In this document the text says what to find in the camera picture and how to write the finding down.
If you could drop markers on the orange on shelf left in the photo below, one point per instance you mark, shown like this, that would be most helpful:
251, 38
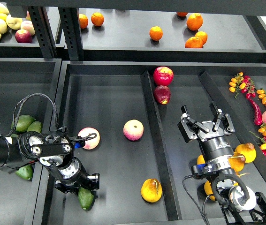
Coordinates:
83, 21

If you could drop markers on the orange on shelf front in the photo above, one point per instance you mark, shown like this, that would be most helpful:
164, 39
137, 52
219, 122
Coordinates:
194, 42

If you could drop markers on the orange behind front orange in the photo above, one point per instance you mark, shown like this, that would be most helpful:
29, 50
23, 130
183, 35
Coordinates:
202, 35

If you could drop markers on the green avocado top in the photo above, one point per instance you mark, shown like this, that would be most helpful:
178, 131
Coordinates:
24, 121

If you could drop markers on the large orange on shelf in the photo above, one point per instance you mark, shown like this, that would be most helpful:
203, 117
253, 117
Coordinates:
194, 21

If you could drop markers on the black shelf upright post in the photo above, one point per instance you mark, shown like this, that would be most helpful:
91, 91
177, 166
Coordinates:
43, 31

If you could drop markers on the pale yellow apple right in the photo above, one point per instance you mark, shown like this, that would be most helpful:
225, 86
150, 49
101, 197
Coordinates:
14, 22

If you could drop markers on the red chili pepper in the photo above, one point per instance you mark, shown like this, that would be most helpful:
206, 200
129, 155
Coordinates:
257, 113

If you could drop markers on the red apple on shelf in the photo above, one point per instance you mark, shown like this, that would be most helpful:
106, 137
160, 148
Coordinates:
23, 36

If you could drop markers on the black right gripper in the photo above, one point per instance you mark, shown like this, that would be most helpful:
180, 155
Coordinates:
211, 137

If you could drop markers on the black left tray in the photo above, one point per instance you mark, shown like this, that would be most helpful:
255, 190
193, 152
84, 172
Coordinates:
24, 202

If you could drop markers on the pink apple centre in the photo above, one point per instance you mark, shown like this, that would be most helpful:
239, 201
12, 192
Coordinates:
133, 130

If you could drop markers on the dark red apple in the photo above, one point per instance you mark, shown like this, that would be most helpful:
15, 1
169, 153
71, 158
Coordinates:
162, 94

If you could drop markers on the yellow pear far right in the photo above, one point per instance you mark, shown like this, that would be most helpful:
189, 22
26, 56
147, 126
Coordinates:
248, 150

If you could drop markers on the pink peach on shelf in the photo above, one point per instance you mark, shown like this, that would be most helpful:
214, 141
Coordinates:
27, 25

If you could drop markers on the yellow orange pear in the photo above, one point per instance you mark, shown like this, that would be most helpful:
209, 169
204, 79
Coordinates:
151, 190

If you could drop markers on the orange on shelf centre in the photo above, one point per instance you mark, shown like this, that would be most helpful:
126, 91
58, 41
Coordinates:
156, 33

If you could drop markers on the orange cherry tomato bunch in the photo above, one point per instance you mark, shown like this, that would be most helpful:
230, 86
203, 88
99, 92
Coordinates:
237, 84

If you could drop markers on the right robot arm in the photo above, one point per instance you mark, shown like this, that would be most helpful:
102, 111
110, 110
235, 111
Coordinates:
229, 191

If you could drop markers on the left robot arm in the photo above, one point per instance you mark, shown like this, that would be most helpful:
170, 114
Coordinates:
54, 151

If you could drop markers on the yellow lemon on shelf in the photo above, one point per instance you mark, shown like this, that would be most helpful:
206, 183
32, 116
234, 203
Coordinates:
3, 16

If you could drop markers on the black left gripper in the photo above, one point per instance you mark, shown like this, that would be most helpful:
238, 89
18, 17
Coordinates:
74, 176

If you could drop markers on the bright red apple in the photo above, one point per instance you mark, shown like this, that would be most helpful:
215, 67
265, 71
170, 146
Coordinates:
163, 76

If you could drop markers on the green avocado far left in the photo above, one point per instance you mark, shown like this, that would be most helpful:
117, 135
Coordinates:
25, 172

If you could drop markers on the black divided tray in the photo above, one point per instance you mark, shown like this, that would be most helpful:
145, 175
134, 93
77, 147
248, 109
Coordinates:
105, 95

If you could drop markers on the green avocado right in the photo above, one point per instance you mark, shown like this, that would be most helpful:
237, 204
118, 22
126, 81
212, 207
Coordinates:
35, 126

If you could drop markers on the pink apple left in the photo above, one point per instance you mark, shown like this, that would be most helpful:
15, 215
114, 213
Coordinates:
89, 144

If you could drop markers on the dark green avocado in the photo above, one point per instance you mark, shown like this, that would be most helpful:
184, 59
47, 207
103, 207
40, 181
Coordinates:
85, 197

